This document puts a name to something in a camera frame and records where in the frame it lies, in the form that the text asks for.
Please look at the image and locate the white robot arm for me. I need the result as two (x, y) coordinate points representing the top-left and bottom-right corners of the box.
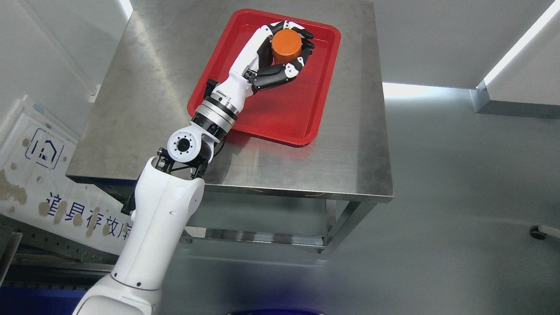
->
(73, 92), (244, 315)

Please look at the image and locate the red plastic tray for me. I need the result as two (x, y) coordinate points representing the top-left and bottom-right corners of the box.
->
(186, 8), (341, 147)

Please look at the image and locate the stainless steel table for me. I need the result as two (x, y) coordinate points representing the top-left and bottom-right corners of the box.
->
(66, 0), (394, 252)

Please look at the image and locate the white printed sign board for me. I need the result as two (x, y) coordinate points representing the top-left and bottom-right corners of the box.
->
(0, 96), (132, 255)

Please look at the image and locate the orange cylindrical capacitor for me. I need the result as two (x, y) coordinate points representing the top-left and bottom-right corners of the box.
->
(271, 29), (302, 64)

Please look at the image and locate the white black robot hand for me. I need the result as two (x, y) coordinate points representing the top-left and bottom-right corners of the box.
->
(213, 20), (315, 113)

